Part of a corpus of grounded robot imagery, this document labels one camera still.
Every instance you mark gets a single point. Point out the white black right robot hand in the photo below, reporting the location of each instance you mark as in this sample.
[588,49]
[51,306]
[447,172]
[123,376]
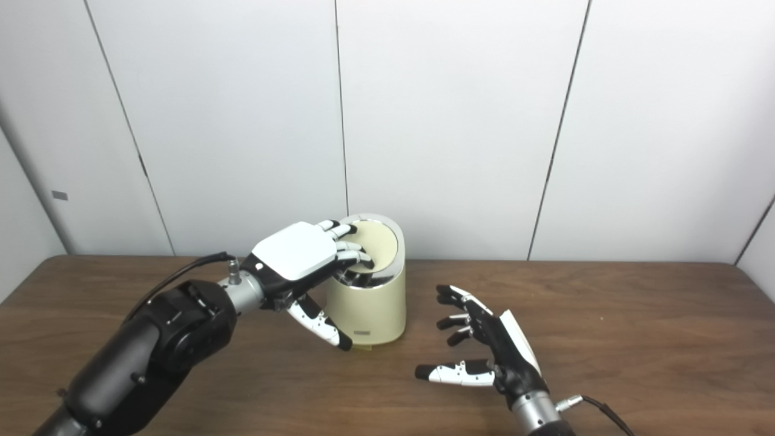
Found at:
[505,345]

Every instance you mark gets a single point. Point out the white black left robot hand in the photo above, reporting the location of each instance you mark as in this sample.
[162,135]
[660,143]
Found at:
[293,254]

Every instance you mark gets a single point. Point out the round cream bin lid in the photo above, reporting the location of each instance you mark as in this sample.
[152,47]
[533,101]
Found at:
[382,242]

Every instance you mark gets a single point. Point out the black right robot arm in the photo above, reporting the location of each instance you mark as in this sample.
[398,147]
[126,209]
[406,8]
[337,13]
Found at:
[542,418]

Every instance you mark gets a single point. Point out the cream-colored trash bin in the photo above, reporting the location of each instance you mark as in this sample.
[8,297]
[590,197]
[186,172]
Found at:
[372,303]

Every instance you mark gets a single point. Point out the small gray wall label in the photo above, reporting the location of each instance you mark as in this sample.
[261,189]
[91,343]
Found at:
[60,195]

